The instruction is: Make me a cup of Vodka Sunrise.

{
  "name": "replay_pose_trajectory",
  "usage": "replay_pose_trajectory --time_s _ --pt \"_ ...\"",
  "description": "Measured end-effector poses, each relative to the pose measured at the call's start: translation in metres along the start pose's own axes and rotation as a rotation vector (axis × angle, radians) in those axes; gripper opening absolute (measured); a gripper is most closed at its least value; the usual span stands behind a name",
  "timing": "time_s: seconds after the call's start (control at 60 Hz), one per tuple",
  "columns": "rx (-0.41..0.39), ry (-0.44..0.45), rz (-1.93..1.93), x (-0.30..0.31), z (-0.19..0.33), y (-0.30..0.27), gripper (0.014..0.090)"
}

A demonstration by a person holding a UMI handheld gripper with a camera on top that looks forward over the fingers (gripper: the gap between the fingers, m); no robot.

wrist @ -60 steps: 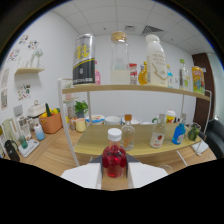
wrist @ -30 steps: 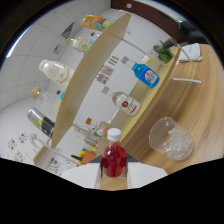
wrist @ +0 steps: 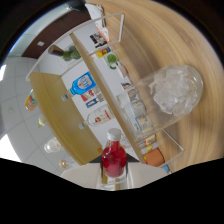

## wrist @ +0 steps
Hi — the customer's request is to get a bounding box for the glass jar of limes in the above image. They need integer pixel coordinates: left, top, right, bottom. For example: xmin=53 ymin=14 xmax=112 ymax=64
xmin=61 ymin=44 xmax=82 ymax=63

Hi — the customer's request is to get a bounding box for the white booklet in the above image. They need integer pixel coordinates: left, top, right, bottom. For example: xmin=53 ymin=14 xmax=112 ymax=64
xmin=84 ymin=3 xmax=107 ymax=28

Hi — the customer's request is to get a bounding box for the two-tier wooden shelf rack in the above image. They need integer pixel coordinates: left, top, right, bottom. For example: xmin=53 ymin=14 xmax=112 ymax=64
xmin=25 ymin=12 xmax=185 ymax=168

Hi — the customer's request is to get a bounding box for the clear glass with ice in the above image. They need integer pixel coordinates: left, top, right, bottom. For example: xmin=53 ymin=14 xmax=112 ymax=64
xmin=116 ymin=64 xmax=204 ymax=141

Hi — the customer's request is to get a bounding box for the blue liquid bottle silver cap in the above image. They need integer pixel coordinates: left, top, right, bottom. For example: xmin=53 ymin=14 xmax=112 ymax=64
xmin=61 ymin=71 xmax=98 ymax=102

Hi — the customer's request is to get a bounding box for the green mug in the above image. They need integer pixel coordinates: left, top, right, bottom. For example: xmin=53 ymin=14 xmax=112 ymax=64
xmin=103 ymin=52 xmax=120 ymax=70

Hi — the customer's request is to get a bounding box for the clear bottle red label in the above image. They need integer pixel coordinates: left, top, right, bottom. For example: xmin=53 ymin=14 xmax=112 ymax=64
xmin=78 ymin=103 xmax=115 ymax=130

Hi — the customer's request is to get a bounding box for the dark cylindrical bottle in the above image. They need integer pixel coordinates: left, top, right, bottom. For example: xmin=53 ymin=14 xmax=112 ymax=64
xmin=47 ymin=44 xmax=65 ymax=57

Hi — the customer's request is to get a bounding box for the brown door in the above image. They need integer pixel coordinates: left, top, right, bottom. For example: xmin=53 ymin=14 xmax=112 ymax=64
xmin=22 ymin=13 xmax=93 ymax=60

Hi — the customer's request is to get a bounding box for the small red liquid bottle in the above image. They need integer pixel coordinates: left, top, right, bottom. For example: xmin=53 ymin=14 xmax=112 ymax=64
xmin=100 ymin=127 xmax=128 ymax=186

